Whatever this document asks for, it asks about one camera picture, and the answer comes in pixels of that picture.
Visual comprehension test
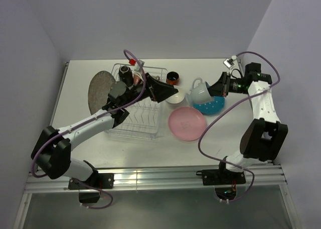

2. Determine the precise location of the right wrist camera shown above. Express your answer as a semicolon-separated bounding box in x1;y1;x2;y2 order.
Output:
223;55;237;70

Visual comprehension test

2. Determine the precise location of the white wire dish rack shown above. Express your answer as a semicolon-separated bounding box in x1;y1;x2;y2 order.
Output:
105;63;168;139

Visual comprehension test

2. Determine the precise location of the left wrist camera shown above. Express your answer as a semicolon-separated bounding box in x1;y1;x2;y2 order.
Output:
128;59;144;73

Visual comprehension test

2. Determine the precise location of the aluminium mounting rail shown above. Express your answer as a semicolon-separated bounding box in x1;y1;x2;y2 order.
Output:
24;163;287;194

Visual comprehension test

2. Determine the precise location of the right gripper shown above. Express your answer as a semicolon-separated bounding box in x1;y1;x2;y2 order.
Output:
203;72;249;97

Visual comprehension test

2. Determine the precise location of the speckled grey plate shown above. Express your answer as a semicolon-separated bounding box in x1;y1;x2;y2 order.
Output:
87;71;116;115

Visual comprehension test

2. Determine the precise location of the black and orange cup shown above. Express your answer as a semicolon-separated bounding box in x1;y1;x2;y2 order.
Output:
166;71;180;85

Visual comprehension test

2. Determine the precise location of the light blue footed cup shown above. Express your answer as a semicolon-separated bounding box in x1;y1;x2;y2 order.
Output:
186;77;214;105

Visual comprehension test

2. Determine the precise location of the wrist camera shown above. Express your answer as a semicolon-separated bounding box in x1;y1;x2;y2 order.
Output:
128;59;144;73
223;55;237;70

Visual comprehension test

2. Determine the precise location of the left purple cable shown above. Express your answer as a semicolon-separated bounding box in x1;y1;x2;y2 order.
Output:
30;49;146;210

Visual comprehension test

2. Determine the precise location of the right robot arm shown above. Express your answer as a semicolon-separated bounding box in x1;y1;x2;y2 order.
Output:
208;62;288;184

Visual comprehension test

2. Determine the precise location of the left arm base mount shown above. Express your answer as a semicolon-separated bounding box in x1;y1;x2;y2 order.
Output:
68;172;114;209

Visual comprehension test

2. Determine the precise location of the pink mug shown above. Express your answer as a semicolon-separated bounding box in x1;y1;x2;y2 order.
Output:
133;71;143;85

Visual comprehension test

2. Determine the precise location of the white bowl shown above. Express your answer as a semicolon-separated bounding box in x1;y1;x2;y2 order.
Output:
166;85;185;104

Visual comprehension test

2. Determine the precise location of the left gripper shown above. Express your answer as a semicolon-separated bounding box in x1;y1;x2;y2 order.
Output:
121;73;178;108

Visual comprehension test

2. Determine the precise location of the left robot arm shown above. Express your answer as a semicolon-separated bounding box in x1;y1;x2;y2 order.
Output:
31;73;178;188

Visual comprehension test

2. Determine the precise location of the pink plate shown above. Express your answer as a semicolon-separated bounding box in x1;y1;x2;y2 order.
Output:
168;106;207;141

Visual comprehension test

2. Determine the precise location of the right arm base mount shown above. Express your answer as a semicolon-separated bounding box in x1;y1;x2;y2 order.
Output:
196;169;246;204

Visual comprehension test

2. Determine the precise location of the black mug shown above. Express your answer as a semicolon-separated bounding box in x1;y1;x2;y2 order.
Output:
118;66;133;87

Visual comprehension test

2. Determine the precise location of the blue polka dot plate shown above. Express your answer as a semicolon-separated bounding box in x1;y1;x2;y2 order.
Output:
193;96;225;115

